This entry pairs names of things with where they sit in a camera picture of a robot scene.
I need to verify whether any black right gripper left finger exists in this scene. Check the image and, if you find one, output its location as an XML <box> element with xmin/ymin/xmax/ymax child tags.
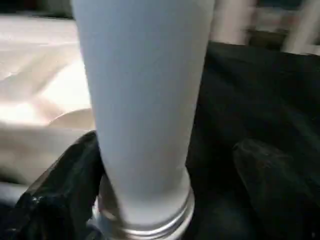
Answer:
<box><xmin>0</xmin><ymin>131</ymin><xmax>107</xmax><ymax>240</ymax></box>

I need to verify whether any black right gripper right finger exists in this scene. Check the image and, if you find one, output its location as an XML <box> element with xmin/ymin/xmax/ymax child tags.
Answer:
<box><xmin>231</xmin><ymin>139</ymin><xmax>320</xmax><ymax>240</ymax></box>

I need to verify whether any white plastic table top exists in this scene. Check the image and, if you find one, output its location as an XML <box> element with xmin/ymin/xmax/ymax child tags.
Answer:
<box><xmin>0</xmin><ymin>14</ymin><xmax>103</xmax><ymax>187</ymax></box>

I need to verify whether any white plastic table leg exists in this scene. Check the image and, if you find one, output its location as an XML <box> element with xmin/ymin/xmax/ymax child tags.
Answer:
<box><xmin>70</xmin><ymin>0</ymin><xmax>217</xmax><ymax>240</ymax></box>

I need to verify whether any black table mat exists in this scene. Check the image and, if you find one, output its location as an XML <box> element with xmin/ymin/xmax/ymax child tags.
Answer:
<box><xmin>0</xmin><ymin>40</ymin><xmax>320</xmax><ymax>240</ymax></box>

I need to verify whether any white glass door cabinet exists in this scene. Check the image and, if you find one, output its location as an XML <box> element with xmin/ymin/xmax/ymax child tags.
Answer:
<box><xmin>210</xmin><ymin>0</ymin><xmax>320</xmax><ymax>56</ymax></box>

